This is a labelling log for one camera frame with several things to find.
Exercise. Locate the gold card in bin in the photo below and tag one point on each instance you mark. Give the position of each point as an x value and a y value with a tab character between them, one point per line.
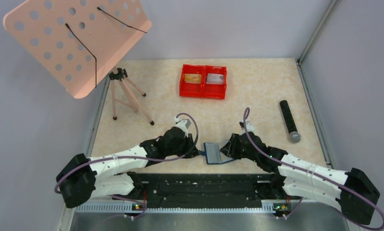
192	78

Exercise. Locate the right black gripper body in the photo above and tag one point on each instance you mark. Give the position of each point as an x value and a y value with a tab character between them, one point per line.
241	152

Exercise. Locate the navy blue card holder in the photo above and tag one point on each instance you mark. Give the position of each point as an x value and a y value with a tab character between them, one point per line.
213	155

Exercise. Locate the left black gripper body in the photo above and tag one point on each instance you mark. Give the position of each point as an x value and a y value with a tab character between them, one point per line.
182	148

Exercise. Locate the silver card in bin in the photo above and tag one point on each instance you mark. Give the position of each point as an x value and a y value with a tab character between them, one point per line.
212	78

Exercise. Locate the pink tripod stand legs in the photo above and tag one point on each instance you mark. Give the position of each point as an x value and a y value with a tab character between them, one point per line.
120	76

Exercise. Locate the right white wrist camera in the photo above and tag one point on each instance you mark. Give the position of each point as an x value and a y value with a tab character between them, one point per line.
246	126

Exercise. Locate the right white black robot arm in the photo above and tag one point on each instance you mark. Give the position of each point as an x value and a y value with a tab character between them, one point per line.
342	190

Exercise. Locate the red plastic bin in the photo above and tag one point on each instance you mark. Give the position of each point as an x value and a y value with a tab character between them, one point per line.
213	91
190	84

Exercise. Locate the right red plastic bin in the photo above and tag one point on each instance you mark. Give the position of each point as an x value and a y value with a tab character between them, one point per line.
213	91

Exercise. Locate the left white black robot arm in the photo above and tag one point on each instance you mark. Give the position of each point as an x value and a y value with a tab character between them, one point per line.
112	169

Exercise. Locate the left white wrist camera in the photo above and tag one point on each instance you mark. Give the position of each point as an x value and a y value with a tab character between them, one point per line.
183	124

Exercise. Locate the pink perforated music stand desk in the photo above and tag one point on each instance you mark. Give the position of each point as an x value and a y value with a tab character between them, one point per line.
78	41

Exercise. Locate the black microphone with grey head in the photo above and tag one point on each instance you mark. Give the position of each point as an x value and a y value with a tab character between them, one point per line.
293	133

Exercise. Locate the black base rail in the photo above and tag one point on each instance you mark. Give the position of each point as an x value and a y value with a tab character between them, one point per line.
134	194

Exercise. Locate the left red plastic bin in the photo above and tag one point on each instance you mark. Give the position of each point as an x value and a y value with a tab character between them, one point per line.
190	84

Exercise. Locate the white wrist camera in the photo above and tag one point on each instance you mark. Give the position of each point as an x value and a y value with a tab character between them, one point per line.
246	126
183	124

